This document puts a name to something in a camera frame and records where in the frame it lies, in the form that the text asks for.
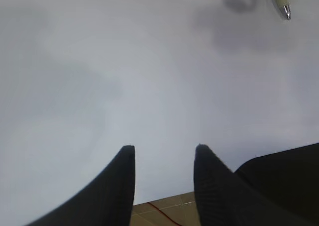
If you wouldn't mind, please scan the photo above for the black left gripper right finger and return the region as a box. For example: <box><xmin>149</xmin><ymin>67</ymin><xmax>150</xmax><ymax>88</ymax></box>
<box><xmin>194</xmin><ymin>145</ymin><xmax>311</xmax><ymax>226</ymax></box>

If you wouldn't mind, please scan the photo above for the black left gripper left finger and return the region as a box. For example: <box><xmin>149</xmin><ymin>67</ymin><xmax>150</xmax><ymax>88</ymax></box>
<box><xmin>31</xmin><ymin>146</ymin><xmax>136</xmax><ymax>226</ymax></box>

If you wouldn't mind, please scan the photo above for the beige retractable pen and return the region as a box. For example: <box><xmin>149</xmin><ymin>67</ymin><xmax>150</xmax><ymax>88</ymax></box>
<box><xmin>274</xmin><ymin>0</ymin><xmax>291</xmax><ymax>20</ymax></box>

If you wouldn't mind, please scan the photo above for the red floor cable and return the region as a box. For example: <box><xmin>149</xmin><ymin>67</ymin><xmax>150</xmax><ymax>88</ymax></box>
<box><xmin>147</xmin><ymin>202</ymin><xmax>182</xmax><ymax>226</ymax></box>

